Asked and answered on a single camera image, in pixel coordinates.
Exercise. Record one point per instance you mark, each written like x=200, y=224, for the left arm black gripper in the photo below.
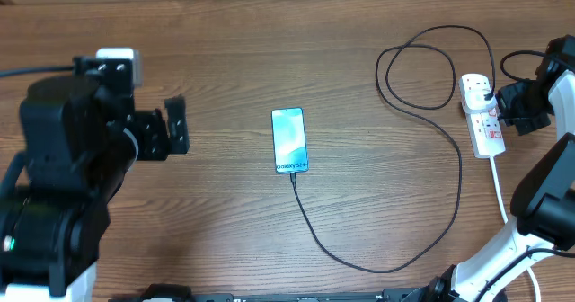
x=161, y=144

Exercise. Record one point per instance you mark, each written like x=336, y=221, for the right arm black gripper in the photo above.
x=504, y=95

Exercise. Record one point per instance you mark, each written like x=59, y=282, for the blue Samsung Galaxy smartphone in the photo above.
x=289, y=140

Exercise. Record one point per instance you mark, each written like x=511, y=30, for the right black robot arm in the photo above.
x=542, y=206

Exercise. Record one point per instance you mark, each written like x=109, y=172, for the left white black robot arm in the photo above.
x=82, y=135

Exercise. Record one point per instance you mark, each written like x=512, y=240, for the white charger plug adapter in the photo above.
x=475, y=101

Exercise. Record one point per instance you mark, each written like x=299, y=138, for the white power strip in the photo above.
x=484, y=128

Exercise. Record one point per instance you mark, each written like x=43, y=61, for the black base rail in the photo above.
x=169, y=293

